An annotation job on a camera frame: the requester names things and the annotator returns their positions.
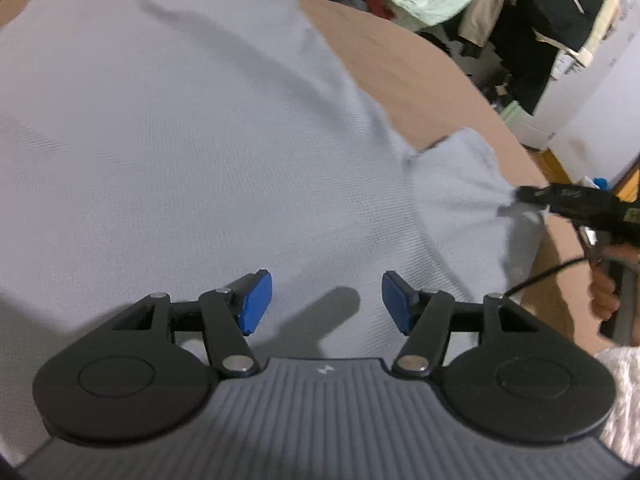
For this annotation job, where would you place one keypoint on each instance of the person's right hand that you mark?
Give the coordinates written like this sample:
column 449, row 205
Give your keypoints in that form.
column 604, row 295

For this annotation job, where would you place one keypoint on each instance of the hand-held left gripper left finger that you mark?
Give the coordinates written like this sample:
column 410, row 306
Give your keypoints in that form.
column 257, row 302

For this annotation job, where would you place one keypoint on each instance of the person's white fluffy clothing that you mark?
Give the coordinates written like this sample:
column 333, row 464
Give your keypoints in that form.
column 622, row 400

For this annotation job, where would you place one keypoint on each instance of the beige garment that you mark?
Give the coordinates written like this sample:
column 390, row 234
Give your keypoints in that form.
column 485, row 5

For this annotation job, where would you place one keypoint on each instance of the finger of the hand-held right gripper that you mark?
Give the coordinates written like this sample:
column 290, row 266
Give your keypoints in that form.
column 531, row 194

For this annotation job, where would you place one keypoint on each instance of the black jacket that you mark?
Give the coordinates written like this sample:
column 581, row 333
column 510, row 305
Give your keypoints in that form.
column 555, row 5

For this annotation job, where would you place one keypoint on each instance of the grey shirt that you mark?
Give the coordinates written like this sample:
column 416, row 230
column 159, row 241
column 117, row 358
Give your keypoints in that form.
column 175, row 135

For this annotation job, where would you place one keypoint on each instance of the white storage box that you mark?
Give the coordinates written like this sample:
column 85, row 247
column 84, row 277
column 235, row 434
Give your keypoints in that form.
column 527, row 125

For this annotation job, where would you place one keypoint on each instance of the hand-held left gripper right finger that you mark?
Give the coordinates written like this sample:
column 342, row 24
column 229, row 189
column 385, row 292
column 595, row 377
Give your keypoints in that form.
column 395, row 302

